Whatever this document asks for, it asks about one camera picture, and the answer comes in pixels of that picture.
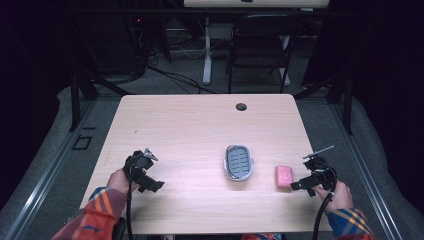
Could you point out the pink soap bar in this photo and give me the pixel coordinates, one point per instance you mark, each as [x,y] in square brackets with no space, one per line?
[284,177]

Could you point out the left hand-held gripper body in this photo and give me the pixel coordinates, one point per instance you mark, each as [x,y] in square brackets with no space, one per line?
[137,162]

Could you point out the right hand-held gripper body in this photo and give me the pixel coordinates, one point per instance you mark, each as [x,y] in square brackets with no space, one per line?
[322,171]

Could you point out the grey soap dish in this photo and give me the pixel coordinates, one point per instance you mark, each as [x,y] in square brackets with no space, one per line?
[238,162]

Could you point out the black folding chair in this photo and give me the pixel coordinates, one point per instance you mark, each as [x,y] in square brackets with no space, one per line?
[260,50]

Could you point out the white desk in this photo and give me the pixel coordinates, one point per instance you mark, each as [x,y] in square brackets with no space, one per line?
[256,3]

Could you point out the person's left hand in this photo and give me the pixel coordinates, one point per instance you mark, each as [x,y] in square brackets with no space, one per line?
[118,181]

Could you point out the person's right hand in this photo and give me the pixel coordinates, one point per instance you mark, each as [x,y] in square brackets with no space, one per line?
[340,198]

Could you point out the person's clothing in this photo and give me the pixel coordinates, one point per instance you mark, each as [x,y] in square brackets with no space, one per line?
[263,236]

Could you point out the grey metal floor rail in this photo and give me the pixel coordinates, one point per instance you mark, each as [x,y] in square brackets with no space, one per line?
[43,180]
[366,180]

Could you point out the black metal stand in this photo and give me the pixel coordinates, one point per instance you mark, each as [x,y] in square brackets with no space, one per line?
[76,100]
[347,103]

